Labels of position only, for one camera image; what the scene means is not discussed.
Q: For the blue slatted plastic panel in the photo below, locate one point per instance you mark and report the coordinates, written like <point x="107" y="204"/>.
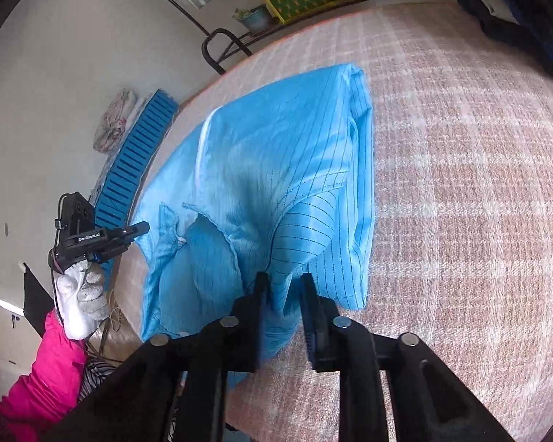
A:
<point x="133" y="156"/>

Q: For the person's left forearm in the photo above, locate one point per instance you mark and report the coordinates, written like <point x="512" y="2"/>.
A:
<point x="41" y="377"/>

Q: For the floral fabric bag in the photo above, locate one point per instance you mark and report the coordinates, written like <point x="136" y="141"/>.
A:
<point x="113" y="124"/>

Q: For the dark blue jacket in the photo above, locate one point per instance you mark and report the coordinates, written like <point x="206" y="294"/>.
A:
<point x="534" y="32"/>

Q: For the person's left hand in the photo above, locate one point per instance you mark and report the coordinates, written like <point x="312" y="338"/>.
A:
<point x="80" y="304"/>

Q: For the striped cloth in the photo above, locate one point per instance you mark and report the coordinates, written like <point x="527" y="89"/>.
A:
<point x="96" y="373"/>

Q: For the blue striped garment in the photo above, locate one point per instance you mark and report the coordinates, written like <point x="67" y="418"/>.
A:
<point x="267" y="170"/>

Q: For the beige plaid blanket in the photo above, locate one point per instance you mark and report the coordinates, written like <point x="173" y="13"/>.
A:
<point x="465" y="193"/>

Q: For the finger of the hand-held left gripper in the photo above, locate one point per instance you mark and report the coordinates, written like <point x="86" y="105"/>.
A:
<point x="136" y="231"/>
<point x="110" y="254"/>

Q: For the black flat panel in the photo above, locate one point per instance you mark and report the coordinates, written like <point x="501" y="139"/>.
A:
<point x="34" y="294"/>

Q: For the black metal rack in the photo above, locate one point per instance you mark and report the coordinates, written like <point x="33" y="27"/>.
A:
<point x="206" y="53"/>

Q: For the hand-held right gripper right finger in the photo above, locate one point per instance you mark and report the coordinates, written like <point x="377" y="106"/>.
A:
<point x="309" y="322"/>

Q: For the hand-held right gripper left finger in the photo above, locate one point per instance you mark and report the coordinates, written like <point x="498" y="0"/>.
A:
<point x="260" y="322"/>

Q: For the small potted plant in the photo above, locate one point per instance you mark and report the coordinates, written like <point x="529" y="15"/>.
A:
<point x="258" y="20"/>

